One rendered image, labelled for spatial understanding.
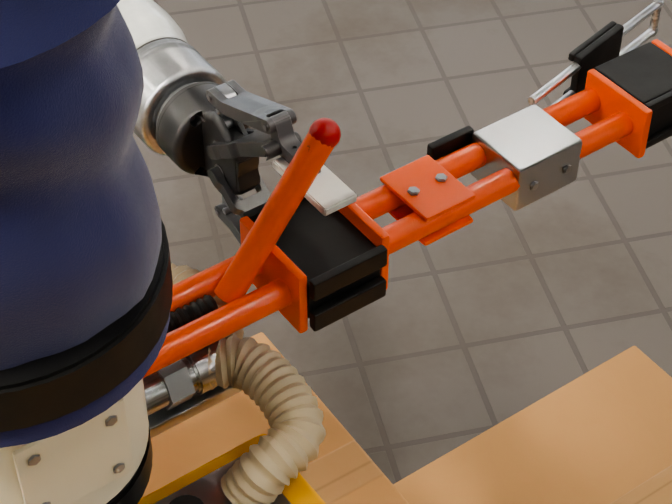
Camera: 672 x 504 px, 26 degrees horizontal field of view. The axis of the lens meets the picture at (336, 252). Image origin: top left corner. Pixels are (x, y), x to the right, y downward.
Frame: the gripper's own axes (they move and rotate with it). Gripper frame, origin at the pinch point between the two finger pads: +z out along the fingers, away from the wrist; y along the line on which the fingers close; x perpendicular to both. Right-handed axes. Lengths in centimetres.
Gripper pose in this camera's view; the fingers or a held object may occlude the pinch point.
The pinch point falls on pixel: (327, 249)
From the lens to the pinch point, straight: 113.0
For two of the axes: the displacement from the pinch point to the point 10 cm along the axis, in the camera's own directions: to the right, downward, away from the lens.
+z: 5.8, 5.6, -5.9
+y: 0.0, 7.2, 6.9
